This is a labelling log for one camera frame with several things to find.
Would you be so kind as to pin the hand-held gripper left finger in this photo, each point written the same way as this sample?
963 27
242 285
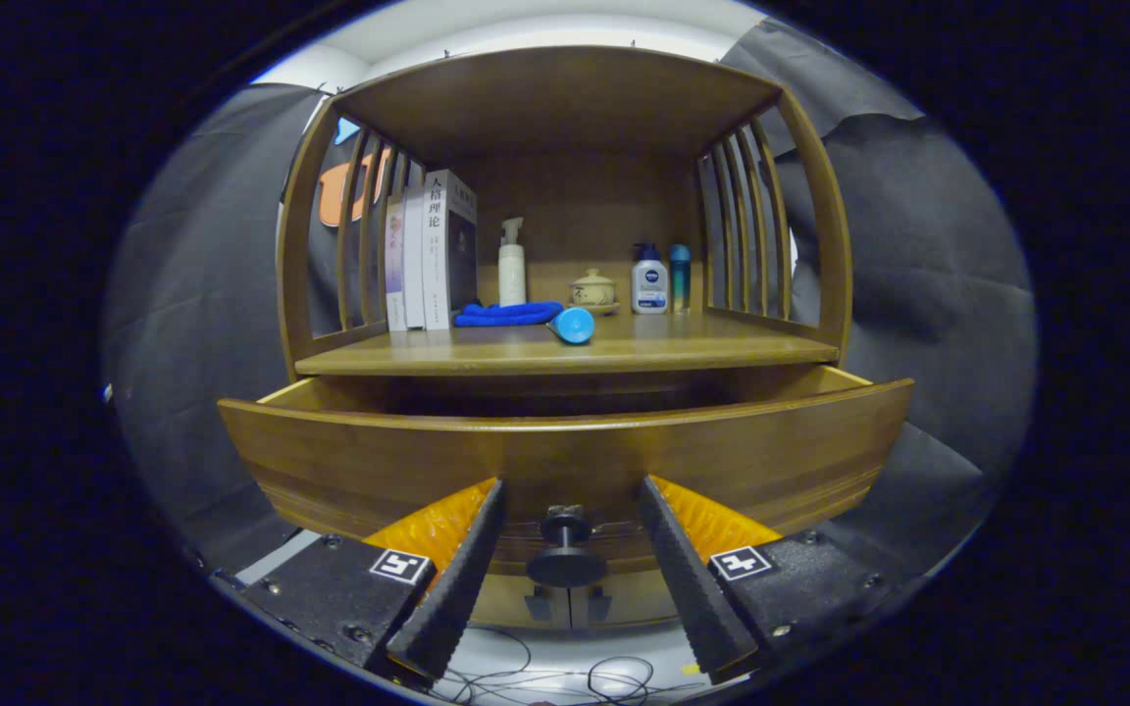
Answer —
457 588

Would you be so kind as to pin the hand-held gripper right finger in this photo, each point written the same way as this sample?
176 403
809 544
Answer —
688 588

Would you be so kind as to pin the black drawer knob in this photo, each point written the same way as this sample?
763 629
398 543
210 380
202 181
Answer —
565 567

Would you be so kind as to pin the wooden drawer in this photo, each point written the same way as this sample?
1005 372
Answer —
379 461

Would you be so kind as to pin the blue white cosmetic tube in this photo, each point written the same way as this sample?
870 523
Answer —
577 326

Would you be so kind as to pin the wooden cabinet door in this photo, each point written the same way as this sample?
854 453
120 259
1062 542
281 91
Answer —
501 600
639 600

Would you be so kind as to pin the wooden countertop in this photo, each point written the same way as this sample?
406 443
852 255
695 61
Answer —
683 343

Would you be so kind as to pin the wooden cabinet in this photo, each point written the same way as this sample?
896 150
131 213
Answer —
565 98

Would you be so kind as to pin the blue folded cloth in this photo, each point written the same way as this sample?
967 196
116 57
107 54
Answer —
501 315

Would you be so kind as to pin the white lotion bottle blue cap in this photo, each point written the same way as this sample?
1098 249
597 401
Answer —
649 284

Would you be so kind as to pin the slim teal bottle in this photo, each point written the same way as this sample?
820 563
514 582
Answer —
680 279

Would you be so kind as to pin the beige lidded ceramic teacup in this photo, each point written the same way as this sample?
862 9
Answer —
592 291

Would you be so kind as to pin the white pump bottle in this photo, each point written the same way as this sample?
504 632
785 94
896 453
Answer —
512 275

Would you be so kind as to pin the thin white book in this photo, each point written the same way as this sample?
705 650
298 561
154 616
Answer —
414 265

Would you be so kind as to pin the lavender book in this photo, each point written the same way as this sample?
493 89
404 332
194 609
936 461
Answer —
394 265

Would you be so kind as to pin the thick grey white book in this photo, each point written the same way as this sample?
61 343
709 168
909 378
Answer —
447 245

